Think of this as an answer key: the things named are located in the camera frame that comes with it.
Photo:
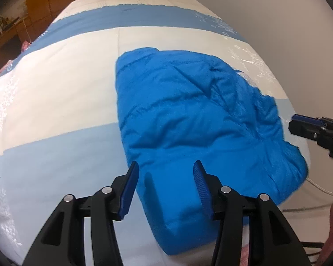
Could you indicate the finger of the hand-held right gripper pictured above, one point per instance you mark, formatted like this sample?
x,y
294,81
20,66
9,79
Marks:
x,y
302,128

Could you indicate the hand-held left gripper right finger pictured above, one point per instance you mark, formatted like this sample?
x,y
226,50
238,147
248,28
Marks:
x,y
202,191

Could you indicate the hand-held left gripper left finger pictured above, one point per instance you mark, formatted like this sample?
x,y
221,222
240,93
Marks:
x,y
127,191

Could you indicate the blue puffer jacket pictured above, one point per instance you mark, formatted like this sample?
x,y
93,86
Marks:
x,y
183,116

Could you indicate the white and blue bedspread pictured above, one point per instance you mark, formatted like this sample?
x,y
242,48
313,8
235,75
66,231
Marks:
x,y
58,102

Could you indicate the pink patterned cloth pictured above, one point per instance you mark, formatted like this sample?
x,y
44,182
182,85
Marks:
x,y
25,45

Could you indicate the wooden desk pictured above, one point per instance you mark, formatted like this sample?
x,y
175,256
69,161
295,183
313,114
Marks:
x,y
5,44

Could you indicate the clutter on desk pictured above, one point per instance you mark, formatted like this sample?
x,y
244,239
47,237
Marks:
x,y
4,25

